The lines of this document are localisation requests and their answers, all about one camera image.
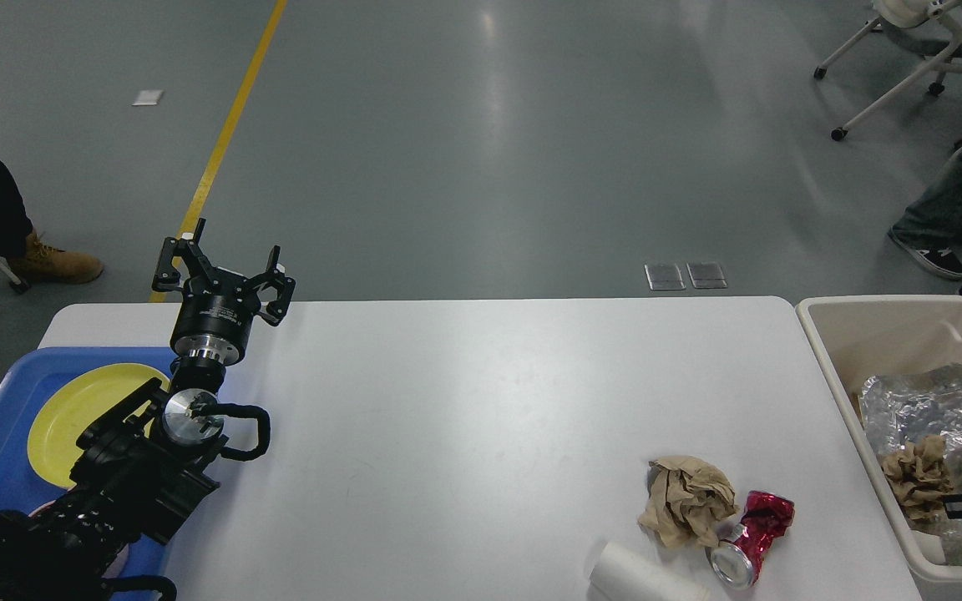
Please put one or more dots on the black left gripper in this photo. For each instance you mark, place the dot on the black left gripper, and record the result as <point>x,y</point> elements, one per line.
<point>215,320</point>

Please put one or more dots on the foil sheet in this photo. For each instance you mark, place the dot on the foil sheet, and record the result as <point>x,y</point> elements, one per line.
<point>897,411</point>

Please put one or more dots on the yellow plate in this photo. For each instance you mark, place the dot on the yellow plate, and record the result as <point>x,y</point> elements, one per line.
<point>51,445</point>

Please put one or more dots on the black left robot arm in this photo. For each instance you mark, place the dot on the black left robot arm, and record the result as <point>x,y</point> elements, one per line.
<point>197,427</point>

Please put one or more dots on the white floor marker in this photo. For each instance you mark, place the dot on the white floor marker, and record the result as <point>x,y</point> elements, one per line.
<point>148,98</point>

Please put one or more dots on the red wrapper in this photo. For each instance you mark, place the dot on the red wrapper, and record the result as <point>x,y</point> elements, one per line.
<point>767,516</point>

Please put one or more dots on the beige plastic bin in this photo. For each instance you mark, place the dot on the beige plastic bin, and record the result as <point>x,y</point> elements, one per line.
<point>856,337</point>

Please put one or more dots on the metal can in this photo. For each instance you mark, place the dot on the metal can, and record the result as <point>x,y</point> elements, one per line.
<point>732,566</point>

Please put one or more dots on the blue plastic tray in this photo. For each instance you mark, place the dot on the blue plastic tray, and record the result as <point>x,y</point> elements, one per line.
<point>128,490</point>

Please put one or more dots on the white paper cup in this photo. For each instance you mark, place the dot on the white paper cup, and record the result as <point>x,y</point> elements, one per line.
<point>621,574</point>

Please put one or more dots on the metal floor socket plates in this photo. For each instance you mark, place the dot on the metal floor socket plates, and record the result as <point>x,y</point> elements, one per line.
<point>699,275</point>

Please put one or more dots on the office chair base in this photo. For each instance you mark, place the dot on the office chair base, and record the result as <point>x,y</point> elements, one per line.
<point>930,30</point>

